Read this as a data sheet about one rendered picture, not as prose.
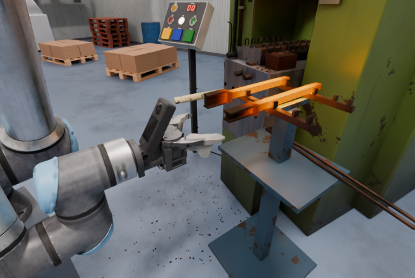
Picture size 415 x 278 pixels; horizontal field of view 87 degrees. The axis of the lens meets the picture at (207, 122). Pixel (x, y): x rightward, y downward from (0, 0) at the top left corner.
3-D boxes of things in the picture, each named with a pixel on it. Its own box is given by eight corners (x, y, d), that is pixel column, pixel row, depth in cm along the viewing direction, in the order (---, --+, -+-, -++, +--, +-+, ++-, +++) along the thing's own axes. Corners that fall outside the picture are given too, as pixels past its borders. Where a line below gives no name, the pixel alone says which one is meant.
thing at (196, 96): (175, 105, 145) (175, 98, 142) (173, 103, 149) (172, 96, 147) (231, 94, 163) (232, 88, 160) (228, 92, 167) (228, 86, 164)
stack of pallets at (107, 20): (132, 45, 722) (128, 18, 684) (111, 48, 669) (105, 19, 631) (113, 42, 779) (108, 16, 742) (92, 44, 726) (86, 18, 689)
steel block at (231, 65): (259, 156, 117) (270, 74, 96) (222, 125, 147) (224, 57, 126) (328, 131, 140) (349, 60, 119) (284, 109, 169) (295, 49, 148)
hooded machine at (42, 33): (49, 47, 680) (33, -3, 616) (58, 49, 648) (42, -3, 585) (23, 50, 631) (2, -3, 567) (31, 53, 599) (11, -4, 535)
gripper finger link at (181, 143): (204, 138, 52) (167, 138, 52) (204, 132, 51) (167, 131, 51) (204, 150, 48) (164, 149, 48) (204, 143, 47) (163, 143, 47)
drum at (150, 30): (166, 50, 638) (163, 21, 602) (152, 53, 602) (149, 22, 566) (154, 48, 666) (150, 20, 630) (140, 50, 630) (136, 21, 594)
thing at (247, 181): (250, 216, 139) (259, 157, 117) (220, 179, 169) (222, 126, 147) (312, 186, 162) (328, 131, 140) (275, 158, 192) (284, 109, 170)
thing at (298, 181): (297, 214, 65) (298, 209, 65) (217, 149, 95) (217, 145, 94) (349, 175, 80) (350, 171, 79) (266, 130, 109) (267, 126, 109)
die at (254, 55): (259, 65, 110) (261, 47, 106) (236, 57, 125) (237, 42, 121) (317, 57, 127) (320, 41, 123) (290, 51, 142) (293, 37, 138)
